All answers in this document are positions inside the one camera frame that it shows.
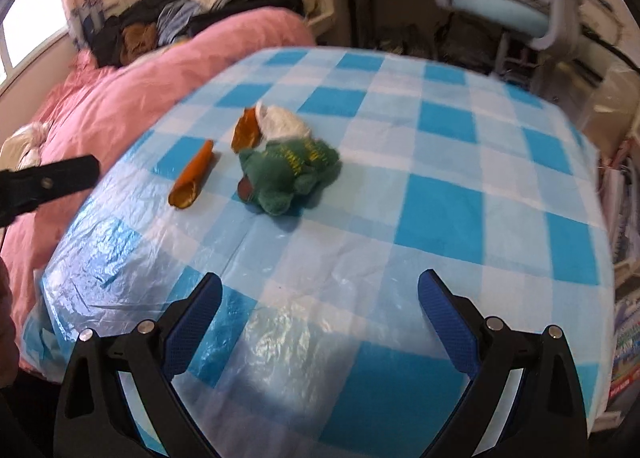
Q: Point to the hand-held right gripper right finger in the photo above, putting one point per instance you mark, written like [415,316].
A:
[447,323]

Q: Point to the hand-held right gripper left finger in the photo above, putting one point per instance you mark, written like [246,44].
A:
[192,323]

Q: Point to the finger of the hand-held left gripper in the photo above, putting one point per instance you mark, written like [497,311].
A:
[45,185]

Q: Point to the white cloth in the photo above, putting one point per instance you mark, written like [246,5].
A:
[22,147]

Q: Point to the blue checked tablecloth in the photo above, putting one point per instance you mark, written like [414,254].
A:
[400,238]

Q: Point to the pink blanket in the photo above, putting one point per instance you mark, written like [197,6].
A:
[110,102]

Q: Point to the curled orange peel piece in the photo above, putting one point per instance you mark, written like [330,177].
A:
[192,177]

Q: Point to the brown garment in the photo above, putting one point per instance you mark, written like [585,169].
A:
[139,40]

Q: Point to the window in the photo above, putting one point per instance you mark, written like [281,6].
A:
[30,12]

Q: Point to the stack of books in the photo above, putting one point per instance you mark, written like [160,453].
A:
[625,288]

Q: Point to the green plush toy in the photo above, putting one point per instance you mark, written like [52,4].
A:
[290,167]

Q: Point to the small orange peel piece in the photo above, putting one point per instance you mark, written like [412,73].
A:
[246,132]

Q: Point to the pile of dark clothes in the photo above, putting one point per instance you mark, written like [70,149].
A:
[165,17]

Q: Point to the white paper napkin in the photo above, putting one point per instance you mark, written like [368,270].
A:
[282,122]

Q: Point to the blue desk chair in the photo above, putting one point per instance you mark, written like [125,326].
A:
[495,7]

